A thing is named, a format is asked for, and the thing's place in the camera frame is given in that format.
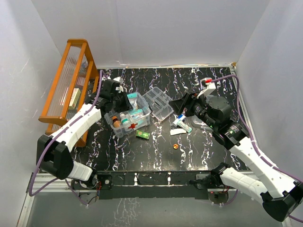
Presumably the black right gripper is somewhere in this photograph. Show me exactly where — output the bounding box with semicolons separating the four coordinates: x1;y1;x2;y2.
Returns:
169;90;218;130

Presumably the white ointment tube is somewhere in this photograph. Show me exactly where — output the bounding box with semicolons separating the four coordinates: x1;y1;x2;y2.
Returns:
172;114;192;133

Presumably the clear medicine kit box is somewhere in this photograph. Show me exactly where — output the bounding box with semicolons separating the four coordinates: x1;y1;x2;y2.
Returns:
104;92;151;138

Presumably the green small box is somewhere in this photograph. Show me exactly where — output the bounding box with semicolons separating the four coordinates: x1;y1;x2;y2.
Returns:
136;130;150;140

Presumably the teal plaster packet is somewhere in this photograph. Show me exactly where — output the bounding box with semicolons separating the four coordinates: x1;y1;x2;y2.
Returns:
127;92;138;110

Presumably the teal bandage packet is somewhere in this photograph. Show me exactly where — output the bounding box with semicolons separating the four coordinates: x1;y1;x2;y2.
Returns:
129;109;143;124

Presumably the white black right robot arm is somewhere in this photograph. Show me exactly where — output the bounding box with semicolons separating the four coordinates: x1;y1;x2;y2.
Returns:
169;93;303;222

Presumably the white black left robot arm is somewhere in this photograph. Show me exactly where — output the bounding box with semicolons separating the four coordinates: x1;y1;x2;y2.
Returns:
37;77;132;189

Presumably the white teal-cap bottle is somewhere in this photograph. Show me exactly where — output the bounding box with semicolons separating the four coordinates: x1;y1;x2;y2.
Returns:
120;113;130;125

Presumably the clear divided organizer tray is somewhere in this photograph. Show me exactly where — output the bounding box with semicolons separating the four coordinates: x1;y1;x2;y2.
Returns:
143;87;174;122

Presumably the brown pill bottle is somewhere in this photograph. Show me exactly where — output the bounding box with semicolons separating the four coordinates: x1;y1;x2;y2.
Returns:
112;116;121;128

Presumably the white paper leaflet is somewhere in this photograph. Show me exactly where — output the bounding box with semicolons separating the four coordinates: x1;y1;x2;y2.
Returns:
170;128;187;136

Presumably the cream box on rack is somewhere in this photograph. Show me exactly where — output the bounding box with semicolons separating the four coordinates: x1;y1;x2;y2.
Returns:
69;88;80;110

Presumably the orange wooden rack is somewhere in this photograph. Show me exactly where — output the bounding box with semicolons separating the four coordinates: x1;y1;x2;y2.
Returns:
39;39;99;135

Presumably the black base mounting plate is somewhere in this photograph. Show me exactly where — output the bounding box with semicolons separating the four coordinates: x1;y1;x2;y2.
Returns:
71;170;234;200

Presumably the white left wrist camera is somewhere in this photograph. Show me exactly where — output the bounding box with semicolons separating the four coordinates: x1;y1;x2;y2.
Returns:
113;77;124;93

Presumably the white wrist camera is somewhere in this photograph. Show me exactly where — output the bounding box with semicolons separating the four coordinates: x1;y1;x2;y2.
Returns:
197;78;216;98
113;77;124;93

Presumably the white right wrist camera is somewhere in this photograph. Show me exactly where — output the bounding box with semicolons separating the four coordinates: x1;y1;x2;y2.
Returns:
197;78;216;98

